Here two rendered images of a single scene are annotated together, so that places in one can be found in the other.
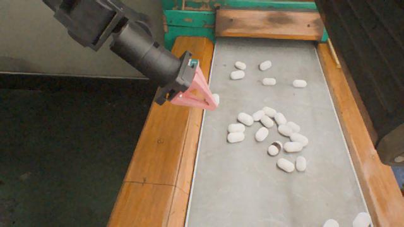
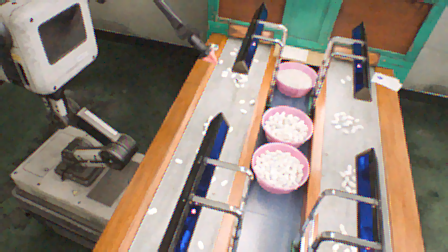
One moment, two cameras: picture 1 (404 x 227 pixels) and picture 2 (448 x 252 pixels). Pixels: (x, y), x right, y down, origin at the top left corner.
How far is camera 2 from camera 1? 1.37 m
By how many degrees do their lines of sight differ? 7
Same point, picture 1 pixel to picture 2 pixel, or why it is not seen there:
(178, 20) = (213, 25)
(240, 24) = (239, 32)
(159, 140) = (197, 72)
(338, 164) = (254, 88)
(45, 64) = (136, 30)
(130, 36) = (193, 38)
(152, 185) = (193, 84)
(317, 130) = (253, 78)
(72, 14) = (179, 30)
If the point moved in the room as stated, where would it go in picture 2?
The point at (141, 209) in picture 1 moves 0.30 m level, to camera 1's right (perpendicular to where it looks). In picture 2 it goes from (189, 88) to (243, 97)
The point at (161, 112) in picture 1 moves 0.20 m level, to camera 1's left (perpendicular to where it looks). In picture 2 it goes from (200, 63) to (167, 58)
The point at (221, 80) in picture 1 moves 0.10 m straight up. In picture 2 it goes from (226, 55) to (227, 41)
